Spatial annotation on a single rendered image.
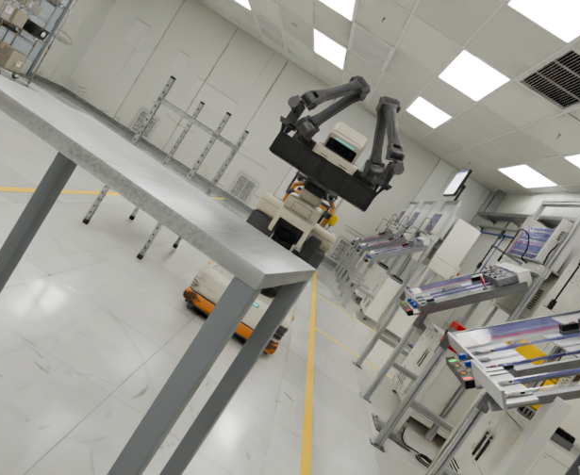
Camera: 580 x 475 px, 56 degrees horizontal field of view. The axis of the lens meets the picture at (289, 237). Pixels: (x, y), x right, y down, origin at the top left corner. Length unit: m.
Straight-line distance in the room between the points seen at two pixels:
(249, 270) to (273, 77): 10.53
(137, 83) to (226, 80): 1.83
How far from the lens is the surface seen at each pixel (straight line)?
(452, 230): 7.08
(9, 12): 7.55
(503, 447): 2.72
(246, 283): 0.81
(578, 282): 4.03
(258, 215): 3.40
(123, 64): 12.00
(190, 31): 11.78
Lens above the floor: 0.93
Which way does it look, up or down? 5 degrees down
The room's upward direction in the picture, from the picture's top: 33 degrees clockwise
